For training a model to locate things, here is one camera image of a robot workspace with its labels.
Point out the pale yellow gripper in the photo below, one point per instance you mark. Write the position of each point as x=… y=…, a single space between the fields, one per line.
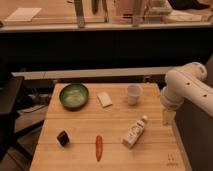
x=168 y=117

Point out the black cube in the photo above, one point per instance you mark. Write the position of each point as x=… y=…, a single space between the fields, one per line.
x=63 y=138

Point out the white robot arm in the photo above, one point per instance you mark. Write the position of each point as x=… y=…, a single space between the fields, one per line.
x=186 y=82

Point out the white eraser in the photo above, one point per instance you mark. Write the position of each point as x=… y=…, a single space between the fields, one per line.
x=104 y=99

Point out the white bottle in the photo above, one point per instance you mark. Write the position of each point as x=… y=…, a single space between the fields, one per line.
x=134 y=132

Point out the white plastic cup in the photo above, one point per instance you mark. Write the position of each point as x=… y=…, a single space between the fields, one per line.
x=133 y=94

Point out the red chili pepper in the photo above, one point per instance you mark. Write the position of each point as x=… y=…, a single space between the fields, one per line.
x=99 y=147

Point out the green bowl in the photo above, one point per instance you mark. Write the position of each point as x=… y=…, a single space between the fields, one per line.
x=74 y=96

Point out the black chair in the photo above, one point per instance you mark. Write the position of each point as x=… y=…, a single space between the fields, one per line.
x=9 y=97

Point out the white paper sheet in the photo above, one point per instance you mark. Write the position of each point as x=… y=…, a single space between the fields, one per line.
x=23 y=15

